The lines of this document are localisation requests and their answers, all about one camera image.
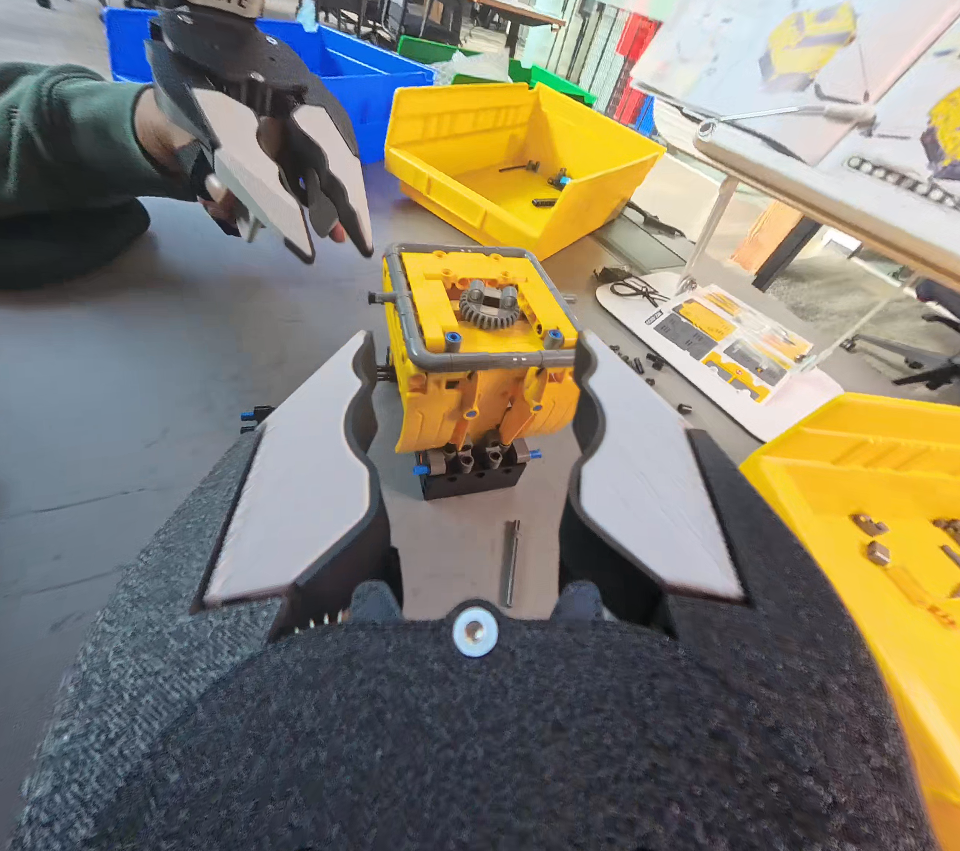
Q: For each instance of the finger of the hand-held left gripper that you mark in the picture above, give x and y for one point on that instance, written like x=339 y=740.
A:
x=341 y=153
x=255 y=176

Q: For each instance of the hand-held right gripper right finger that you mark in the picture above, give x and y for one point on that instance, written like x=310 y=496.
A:
x=652 y=498

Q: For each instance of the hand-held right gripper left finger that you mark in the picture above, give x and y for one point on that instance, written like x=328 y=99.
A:
x=300 y=506

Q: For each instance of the black lego connector assembly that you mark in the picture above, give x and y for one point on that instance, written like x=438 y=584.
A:
x=261 y=416

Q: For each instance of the yellow lego vehicle model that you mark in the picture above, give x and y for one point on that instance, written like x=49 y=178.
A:
x=450 y=408

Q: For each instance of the person's left forearm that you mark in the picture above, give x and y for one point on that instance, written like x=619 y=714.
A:
x=67 y=131

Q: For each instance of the pile of small lego pins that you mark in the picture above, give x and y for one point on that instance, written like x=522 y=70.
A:
x=637 y=363

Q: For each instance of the dark grey lego axle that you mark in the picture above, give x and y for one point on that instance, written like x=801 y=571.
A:
x=511 y=558

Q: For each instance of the thin black lego axle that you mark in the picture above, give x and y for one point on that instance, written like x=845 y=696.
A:
x=525 y=167

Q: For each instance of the lego sticker sheet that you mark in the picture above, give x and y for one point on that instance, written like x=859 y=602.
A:
x=705 y=318

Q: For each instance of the black lego beam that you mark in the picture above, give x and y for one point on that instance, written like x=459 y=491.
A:
x=545 y=201

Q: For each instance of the pile of mixed lego parts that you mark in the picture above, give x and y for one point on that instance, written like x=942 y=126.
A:
x=870 y=525

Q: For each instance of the light blue lego piece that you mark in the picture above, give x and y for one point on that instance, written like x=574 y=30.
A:
x=561 y=178

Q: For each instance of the lego instruction booklet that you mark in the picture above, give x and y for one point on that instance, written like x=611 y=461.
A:
x=750 y=3

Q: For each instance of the person's left hand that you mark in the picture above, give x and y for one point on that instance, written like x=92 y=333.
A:
x=161 y=135

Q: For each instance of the blue plastic bin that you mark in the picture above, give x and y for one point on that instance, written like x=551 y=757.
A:
x=375 y=93
x=127 y=48

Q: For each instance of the yellow plastic bin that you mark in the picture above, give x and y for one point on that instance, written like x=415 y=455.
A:
x=465 y=123

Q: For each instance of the green plastic bin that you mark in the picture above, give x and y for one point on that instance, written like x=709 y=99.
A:
x=427 y=48
x=555 y=87

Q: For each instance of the clear plastic bag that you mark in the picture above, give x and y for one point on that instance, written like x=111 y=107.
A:
x=472 y=67

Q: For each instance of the yellow divided parts bin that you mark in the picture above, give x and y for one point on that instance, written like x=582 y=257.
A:
x=840 y=476

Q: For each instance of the dark flat panel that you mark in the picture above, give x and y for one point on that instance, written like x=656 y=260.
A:
x=637 y=251

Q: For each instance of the black curved tool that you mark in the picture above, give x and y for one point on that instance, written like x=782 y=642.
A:
x=652 y=219

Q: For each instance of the stack of blue bins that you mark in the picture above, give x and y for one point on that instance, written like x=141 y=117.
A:
x=646 y=116

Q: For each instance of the stack of red bins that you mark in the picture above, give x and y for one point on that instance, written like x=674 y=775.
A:
x=637 y=41

